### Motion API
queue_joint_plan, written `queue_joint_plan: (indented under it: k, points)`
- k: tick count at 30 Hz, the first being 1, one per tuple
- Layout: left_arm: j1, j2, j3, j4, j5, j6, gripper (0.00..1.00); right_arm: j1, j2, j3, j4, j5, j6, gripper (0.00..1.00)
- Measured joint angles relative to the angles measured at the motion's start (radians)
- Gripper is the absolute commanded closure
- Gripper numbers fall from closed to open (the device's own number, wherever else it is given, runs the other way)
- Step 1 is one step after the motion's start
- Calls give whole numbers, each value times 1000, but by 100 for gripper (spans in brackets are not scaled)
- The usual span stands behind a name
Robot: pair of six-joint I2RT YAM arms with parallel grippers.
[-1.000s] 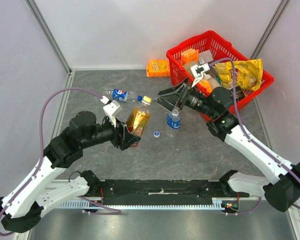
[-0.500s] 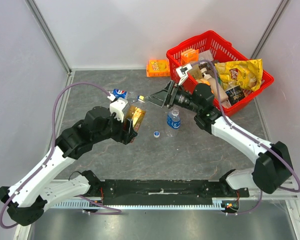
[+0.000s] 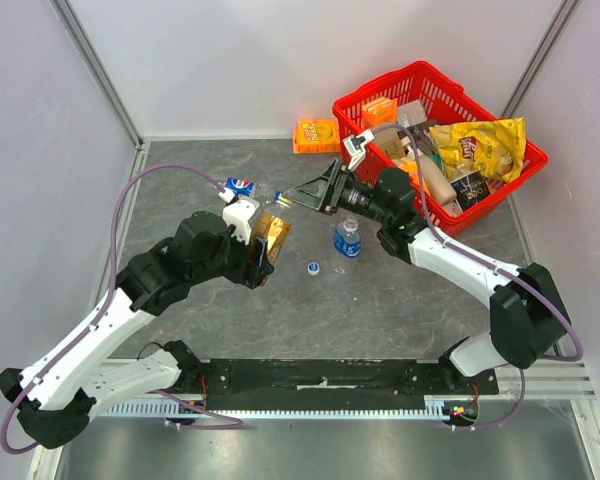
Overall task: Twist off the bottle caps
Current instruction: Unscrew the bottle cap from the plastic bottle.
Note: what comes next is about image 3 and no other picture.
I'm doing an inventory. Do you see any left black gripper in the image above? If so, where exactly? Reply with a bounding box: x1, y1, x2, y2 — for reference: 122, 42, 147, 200
190, 222, 274, 290

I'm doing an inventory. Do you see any brown tea bottle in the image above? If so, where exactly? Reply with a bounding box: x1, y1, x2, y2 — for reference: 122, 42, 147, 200
252, 201, 292, 264

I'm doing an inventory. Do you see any blue Pocari Sweat bottle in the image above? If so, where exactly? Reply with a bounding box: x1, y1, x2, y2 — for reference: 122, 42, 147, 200
333, 216, 361, 259

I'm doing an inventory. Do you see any white blue bottle cap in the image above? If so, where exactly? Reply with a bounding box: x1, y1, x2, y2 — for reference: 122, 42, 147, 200
307, 262, 320, 276

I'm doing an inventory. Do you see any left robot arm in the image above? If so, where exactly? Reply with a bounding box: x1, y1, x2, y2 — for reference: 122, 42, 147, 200
0, 202, 274, 449

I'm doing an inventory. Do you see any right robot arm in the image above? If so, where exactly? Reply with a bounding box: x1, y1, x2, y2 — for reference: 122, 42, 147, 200
283, 161, 570, 394

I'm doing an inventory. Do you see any clear empty plastic bottle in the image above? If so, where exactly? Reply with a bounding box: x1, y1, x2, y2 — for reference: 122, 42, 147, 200
224, 177, 279, 206

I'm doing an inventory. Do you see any beige bottle in basket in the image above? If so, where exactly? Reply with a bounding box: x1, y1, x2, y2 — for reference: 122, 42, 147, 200
402, 152, 457, 206

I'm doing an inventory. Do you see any orange snack box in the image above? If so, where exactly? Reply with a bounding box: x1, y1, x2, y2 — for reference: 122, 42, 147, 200
292, 119, 340, 154

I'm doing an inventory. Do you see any orange box in basket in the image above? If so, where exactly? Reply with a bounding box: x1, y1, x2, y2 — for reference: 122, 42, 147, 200
361, 97, 398, 129

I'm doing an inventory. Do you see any clear plastic packet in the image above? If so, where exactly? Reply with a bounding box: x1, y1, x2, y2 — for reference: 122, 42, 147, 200
397, 99, 428, 128

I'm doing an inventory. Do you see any black snack packet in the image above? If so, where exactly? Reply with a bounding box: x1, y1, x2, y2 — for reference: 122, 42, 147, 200
451, 171, 491, 211

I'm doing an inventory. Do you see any red plastic shopping basket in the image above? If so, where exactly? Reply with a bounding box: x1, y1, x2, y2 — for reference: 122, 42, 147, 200
332, 61, 549, 237

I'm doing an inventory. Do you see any yellow Lays chips bag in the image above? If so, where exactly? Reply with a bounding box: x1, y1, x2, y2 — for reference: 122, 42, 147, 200
429, 118, 526, 183

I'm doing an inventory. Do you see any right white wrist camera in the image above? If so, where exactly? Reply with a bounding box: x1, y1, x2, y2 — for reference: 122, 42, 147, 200
343, 129, 374, 172

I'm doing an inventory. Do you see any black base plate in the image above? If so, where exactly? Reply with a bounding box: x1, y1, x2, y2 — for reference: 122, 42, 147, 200
176, 359, 499, 410

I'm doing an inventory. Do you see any white cable duct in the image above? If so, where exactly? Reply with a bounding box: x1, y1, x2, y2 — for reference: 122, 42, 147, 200
101, 396, 450, 421

